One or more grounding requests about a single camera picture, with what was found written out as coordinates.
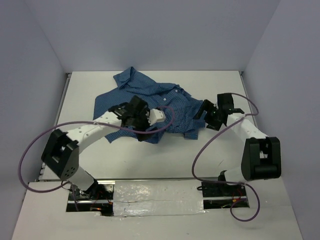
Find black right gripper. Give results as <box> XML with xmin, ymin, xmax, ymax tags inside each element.
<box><xmin>193</xmin><ymin>99</ymin><xmax>223</xmax><ymax>131</ymax></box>

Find blue checkered long sleeve shirt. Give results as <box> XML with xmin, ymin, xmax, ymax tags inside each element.
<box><xmin>93</xmin><ymin>67</ymin><xmax>206</xmax><ymax>144</ymax></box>

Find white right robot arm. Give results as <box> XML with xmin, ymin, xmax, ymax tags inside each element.
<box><xmin>193</xmin><ymin>92</ymin><xmax>282</xmax><ymax>196</ymax></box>

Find aluminium table edge rail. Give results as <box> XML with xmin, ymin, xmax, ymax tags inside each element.
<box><xmin>38</xmin><ymin>72</ymin><xmax>72</xmax><ymax>181</ymax></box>

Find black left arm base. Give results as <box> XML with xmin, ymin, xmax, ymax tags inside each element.
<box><xmin>63</xmin><ymin>181</ymin><xmax>115</xmax><ymax>217</ymax></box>

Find white taped cover sheet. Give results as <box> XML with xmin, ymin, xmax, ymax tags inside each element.
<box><xmin>113</xmin><ymin>179</ymin><xmax>205</xmax><ymax>217</ymax></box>

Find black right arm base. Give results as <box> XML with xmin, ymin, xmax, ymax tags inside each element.
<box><xmin>196</xmin><ymin>179</ymin><xmax>249</xmax><ymax>210</ymax></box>

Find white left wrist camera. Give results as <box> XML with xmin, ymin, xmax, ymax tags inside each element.
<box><xmin>147</xmin><ymin>108</ymin><xmax>166</xmax><ymax>126</ymax></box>

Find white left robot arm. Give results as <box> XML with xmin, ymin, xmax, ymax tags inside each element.
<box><xmin>41</xmin><ymin>96</ymin><xmax>166</xmax><ymax>199</ymax></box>

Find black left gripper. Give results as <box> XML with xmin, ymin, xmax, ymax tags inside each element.
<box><xmin>130</xmin><ymin>107</ymin><xmax>157</xmax><ymax>142</ymax></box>

